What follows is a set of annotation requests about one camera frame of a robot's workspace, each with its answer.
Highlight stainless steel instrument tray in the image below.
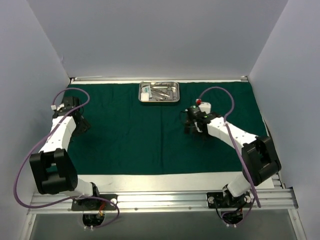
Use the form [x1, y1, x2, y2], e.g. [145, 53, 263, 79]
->
[138, 81, 180, 103]

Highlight white gauze packet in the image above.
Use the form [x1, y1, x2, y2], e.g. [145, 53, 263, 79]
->
[140, 85, 152, 102]

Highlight dark green surgical cloth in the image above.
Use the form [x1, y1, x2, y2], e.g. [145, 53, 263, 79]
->
[65, 82, 267, 175]

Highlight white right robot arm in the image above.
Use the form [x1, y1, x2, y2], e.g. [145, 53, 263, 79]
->
[185, 105, 282, 207]

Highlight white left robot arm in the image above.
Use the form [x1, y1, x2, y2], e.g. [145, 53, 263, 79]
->
[29, 96, 101, 210]

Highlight steel surgical scissors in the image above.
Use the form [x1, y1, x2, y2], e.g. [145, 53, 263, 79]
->
[151, 89, 172, 100]

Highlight steel surgical forceps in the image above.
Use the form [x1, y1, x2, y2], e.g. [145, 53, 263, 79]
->
[150, 83, 172, 89]

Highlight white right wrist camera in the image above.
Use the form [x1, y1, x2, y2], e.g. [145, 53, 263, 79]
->
[196, 99, 211, 114]

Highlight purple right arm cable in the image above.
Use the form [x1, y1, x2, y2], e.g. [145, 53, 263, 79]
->
[197, 86, 262, 226]

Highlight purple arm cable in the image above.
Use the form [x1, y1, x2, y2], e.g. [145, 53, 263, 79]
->
[197, 86, 262, 226]
[12, 88, 120, 229]

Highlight aluminium back frame rail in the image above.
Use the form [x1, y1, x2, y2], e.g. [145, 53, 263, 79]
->
[71, 76, 248, 83]

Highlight aluminium frame rail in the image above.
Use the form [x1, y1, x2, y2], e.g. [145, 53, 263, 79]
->
[27, 188, 299, 215]
[71, 76, 248, 83]

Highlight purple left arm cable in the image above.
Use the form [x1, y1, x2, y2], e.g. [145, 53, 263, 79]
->
[12, 88, 120, 229]

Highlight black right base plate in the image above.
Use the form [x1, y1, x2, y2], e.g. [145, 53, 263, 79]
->
[206, 191, 252, 209]

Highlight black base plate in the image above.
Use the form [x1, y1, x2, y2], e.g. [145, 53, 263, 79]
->
[71, 193, 118, 212]
[206, 191, 252, 209]

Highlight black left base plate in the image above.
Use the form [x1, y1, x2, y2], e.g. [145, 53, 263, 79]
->
[71, 193, 118, 212]

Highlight aluminium front frame rail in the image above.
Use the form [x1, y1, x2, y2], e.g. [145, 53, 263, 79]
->
[27, 188, 299, 215]

